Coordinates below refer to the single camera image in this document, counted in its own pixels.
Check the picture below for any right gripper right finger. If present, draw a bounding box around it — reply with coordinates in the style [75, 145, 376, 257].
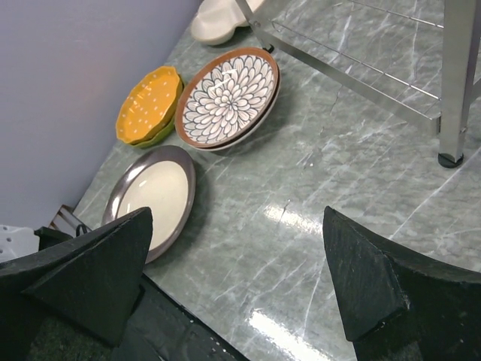
[323, 207, 480, 360]

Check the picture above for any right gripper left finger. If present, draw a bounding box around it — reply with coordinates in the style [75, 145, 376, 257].
[1, 207, 153, 360]

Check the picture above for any dark brown rimmed plate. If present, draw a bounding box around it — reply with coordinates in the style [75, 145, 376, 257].
[101, 145, 196, 263]

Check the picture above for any orange dotted scalloped plate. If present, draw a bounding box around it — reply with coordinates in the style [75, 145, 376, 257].
[114, 65, 183, 146]

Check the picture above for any floral patterned plate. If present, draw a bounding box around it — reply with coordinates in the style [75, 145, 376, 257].
[175, 47, 280, 148]
[195, 71, 282, 152]

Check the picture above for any cream divided plate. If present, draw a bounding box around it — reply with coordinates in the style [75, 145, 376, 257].
[190, 0, 249, 46]

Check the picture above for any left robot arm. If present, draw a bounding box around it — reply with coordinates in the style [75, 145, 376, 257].
[0, 225, 40, 262]

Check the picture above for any steel dish rack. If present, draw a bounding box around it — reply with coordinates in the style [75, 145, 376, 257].
[238, 1, 480, 168]

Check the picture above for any aluminium rail frame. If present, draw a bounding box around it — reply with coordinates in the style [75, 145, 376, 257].
[48, 205, 91, 237]

